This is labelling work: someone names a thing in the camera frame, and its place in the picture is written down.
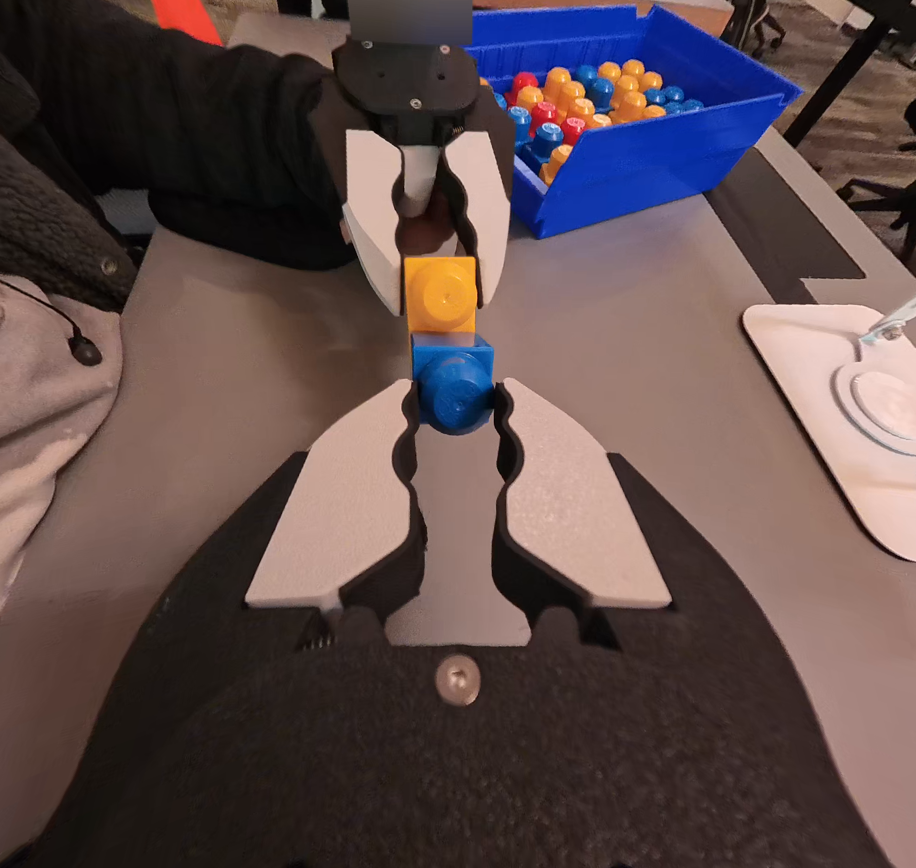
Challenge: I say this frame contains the person's left forearm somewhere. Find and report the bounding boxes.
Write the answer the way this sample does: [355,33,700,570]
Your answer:
[0,0,353,273]

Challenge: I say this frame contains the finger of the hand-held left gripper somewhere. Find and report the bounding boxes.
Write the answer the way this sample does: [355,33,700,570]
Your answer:
[442,131,512,310]
[341,130,409,316]

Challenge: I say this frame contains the blue plastic bin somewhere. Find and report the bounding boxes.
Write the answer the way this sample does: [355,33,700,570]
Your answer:
[464,4,804,241]

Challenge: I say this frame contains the black office chair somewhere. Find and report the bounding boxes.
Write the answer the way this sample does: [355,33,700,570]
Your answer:
[836,99,916,255]

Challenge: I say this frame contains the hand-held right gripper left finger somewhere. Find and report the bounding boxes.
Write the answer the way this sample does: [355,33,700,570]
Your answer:
[245,379,429,617]

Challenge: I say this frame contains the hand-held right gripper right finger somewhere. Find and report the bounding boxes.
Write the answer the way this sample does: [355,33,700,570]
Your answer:
[491,378,674,631]

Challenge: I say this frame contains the blue one-stud mega block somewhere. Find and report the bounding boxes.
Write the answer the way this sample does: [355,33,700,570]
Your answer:
[410,331,497,437]

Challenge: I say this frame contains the pile of colourful mega blocks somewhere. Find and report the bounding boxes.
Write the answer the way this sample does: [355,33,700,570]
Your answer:
[481,60,707,186]

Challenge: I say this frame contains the black fleece jacket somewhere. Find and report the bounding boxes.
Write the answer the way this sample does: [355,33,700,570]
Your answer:
[0,52,138,312]

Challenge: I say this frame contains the orange two-stud mega block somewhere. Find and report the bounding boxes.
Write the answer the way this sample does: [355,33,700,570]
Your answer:
[403,256,478,334]

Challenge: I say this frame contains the grey hooded sweatshirt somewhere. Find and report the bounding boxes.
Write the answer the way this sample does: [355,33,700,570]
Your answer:
[0,274,124,600]

